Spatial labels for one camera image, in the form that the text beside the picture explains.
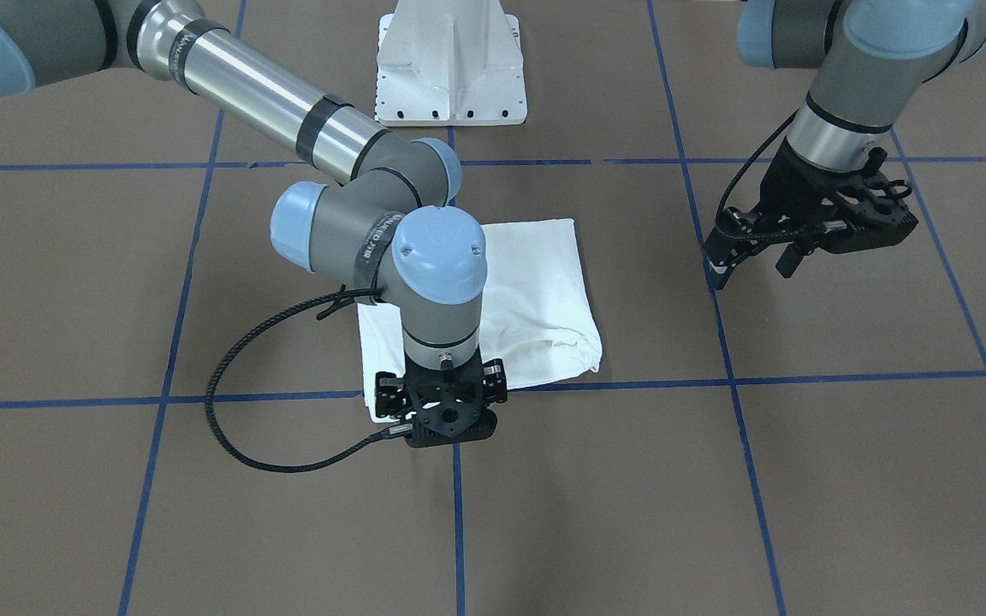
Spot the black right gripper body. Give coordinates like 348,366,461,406
373,351,508,448

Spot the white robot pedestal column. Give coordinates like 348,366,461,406
373,1,528,127

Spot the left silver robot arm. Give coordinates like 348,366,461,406
704,1,986,291

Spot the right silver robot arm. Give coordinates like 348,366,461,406
0,1,508,448

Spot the white long-sleeve printed shirt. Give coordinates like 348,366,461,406
359,219,603,416

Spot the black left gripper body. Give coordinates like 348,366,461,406
704,144,918,291

